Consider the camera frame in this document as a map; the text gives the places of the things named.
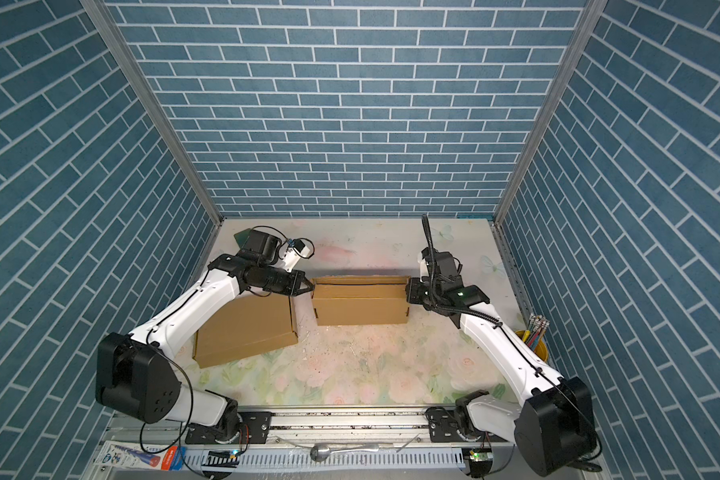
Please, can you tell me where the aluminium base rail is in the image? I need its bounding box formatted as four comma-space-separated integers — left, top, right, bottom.
80, 403, 613, 480

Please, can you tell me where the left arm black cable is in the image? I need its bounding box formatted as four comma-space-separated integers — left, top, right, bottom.
139, 224, 316, 478

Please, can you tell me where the yellow pencil cup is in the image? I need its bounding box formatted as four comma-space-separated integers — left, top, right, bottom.
516, 315, 549, 362

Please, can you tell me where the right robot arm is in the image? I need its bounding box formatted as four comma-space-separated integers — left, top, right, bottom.
406, 247, 602, 476

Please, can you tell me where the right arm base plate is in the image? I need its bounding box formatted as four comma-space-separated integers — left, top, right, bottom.
424, 407, 505, 444

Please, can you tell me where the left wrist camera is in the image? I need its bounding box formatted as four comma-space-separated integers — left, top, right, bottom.
282, 239, 312, 272

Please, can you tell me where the white slotted cable duct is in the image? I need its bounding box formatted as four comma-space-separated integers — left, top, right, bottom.
184, 448, 466, 473

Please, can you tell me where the cardboard box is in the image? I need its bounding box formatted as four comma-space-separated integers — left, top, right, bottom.
312, 276, 410, 326
193, 295, 298, 368

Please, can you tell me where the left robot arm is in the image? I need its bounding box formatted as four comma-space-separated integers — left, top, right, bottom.
95, 226, 316, 444

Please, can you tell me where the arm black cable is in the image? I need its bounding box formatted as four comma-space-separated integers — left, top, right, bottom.
421, 214, 604, 478
139, 224, 316, 478

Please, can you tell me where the green sponge block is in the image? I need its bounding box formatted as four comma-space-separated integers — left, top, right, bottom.
234, 229, 250, 248

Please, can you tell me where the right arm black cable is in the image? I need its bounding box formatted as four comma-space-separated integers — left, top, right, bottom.
421, 214, 604, 478

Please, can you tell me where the metal spoon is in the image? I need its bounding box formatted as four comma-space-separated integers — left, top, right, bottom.
275, 440, 421, 463

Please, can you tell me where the white printed package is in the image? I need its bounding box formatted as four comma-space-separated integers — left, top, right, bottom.
93, 441, 186, 471

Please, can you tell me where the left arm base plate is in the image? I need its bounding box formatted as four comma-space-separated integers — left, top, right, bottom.
185, 411, 273, 446

